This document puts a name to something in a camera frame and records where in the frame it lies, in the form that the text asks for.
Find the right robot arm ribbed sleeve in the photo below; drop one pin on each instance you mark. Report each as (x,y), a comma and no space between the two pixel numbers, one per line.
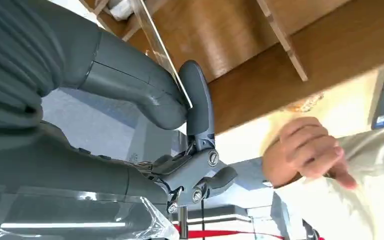
(10,66)

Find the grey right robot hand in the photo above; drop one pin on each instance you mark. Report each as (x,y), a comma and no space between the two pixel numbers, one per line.
(79,169)

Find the person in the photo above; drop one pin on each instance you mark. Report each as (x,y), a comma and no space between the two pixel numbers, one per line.
(361,198)

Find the clear plastic wrap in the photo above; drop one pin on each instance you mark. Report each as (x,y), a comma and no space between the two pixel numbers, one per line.
(79,218)

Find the metal post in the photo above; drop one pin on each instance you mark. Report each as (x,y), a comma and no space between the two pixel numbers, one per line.
(183,222)

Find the person's hand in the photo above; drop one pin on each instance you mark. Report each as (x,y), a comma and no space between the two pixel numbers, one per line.
(306,149)

